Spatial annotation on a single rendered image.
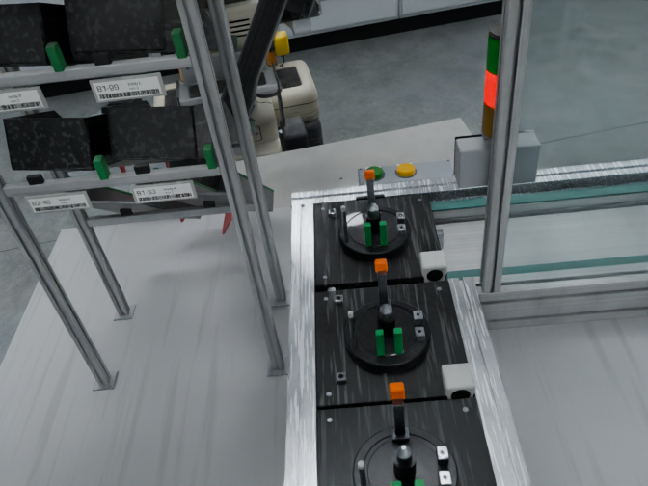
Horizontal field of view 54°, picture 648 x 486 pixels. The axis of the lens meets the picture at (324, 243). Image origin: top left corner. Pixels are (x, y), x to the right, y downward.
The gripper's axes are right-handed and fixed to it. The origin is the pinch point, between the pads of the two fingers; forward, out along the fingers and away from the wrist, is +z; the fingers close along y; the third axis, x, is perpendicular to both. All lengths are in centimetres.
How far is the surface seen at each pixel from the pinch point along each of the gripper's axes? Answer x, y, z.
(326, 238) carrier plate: -11.9, 28.1, -8.9
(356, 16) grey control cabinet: 293, -15, -58
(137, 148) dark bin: -45, 1, -24
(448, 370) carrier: -42, 54, -4
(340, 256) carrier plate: -16.6, 32.0, -7.7
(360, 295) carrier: -25.4, 37.6, -4.9
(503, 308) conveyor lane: -21, 63, -9
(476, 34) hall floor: 304, 61, -68
